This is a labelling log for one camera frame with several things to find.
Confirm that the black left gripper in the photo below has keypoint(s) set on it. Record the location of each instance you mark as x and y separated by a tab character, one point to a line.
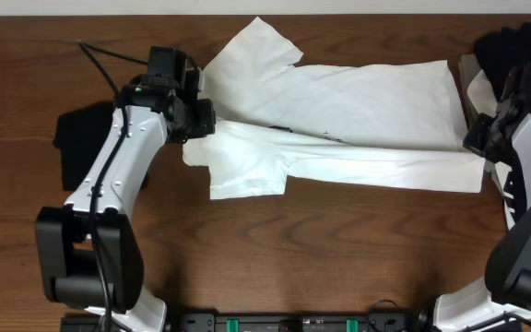
202	107

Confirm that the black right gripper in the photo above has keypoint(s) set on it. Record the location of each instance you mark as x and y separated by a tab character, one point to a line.
473	140

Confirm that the white printed t-shirt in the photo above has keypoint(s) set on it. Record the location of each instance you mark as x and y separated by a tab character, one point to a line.
396	126

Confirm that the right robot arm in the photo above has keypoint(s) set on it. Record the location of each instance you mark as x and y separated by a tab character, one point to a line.
501	299

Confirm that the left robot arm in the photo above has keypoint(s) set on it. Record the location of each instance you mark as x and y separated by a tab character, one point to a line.
88	253

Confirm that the white garment in pile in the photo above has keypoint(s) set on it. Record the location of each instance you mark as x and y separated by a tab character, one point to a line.
482	97

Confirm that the grey folded garment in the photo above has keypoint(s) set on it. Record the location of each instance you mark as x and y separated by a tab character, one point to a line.
468	67

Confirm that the black garment on pile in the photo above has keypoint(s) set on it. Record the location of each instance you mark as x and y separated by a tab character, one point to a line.
498	52

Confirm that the black folded garment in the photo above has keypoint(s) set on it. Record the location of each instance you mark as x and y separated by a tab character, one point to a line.
80	135

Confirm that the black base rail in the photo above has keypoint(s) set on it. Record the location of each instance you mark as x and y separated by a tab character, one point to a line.
383	316

